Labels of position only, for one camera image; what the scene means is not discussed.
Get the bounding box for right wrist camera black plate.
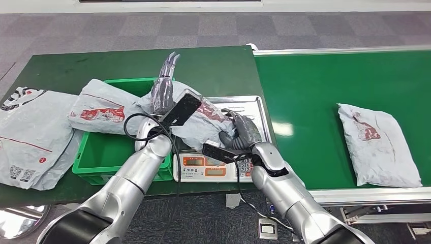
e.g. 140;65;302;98
202;140;252;165

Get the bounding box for white power cable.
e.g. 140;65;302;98
239;198;287;230

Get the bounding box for silver floor socket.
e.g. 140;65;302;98
258;218;279;240

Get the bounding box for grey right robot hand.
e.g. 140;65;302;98
219;109;263;151

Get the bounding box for grey parcel bag red print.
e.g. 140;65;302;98
68;78;145;135
337;103;423;189
136;81;236;152

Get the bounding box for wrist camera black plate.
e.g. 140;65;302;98
202;140;252;165
158;93;203;128

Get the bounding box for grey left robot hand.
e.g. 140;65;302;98
149;51;181;117

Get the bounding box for left wrist camera black plate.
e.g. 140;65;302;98
158;93;203;128

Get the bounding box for round chrome base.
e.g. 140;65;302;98
0;204;51;240

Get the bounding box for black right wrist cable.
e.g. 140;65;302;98
234;158;297;236

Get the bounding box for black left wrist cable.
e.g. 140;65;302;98
123;112;182;244

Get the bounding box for green plastic crate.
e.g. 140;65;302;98
72;77;176;186

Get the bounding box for white power adapter block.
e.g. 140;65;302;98
225;192;243;209

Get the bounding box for white scale with steel tray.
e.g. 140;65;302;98
172;96;273;183

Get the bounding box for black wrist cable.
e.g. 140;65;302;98
234;158;297;236
123;112;182;244

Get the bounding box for green conveyor belt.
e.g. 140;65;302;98
252;45;431;225

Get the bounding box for large grey mailer QR codes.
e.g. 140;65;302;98
0;86;80;191

